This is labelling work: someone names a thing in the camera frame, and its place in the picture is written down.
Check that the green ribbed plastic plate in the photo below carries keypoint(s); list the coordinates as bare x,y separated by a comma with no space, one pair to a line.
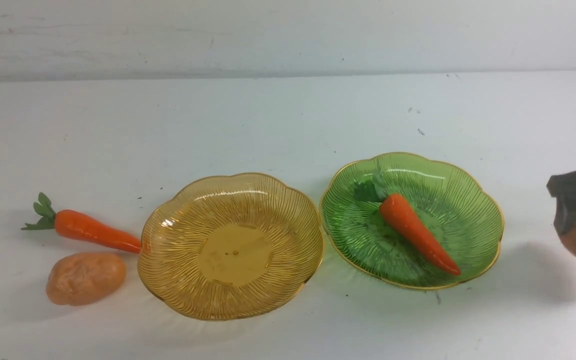
466,220

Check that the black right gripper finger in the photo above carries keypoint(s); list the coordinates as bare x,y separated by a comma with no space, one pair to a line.
565,213
562,184

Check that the amber ribbed plastic plate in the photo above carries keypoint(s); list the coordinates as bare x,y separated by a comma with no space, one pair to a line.
231,247

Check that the orange toy carrot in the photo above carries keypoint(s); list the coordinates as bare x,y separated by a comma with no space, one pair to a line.
397,212
75,225

